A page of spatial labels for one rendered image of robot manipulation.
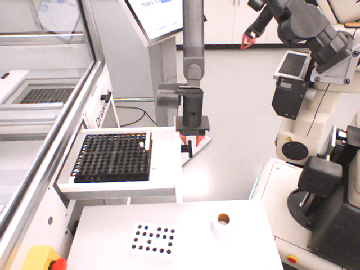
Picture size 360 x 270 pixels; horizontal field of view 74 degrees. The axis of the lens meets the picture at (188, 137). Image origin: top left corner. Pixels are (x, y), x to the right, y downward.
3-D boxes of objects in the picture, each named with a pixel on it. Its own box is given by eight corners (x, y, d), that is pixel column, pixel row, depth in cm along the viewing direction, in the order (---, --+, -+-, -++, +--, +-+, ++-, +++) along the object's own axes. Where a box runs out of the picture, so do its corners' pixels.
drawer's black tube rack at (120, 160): (153, 145, 87) (151, 132, 83) (149, 185, 74) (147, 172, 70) (91, 148, 87) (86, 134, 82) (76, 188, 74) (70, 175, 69)
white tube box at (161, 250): (179, 233, 71) (178, 226, 68) (174, 262, 65) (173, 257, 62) (138, 228, 72) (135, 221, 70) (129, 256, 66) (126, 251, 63)
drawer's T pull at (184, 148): (191, 142, 80) (191, 139, 79) (192, 158, 74) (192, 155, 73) (180, 142, 80) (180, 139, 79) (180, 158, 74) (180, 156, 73)
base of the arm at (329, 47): (351, 54, 57) (352, 37, 65) (330, 28, 56) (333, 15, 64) (318, 75, 64) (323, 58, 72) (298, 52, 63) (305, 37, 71)
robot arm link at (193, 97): (203, 94, 64) (203, 84, 68) (178, 93, 64) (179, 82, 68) (202, 116, 68) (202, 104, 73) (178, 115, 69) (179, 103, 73)
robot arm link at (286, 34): (334, 27, 60) (323, 32, 65) (307, -4, 59) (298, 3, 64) (305, 55, 62) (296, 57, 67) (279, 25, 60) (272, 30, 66)
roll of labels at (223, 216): (237, 221, 74) (239, 214, 71) (229, 241, 69) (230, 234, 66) (216, 211, 76) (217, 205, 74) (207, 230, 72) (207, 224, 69)
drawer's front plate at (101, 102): (112, 96, 116) (107, 75, 108) (98, 136, 94) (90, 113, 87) (108, 96, 115) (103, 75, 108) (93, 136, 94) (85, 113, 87)
